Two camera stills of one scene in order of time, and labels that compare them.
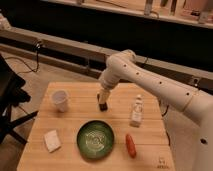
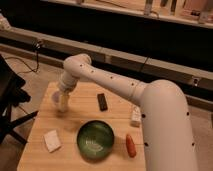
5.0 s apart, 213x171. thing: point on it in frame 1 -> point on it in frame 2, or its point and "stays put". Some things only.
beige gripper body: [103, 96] -> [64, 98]
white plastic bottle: [137, 112] stays put
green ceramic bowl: [95, 139] stays put
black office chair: [12, 94] stays put
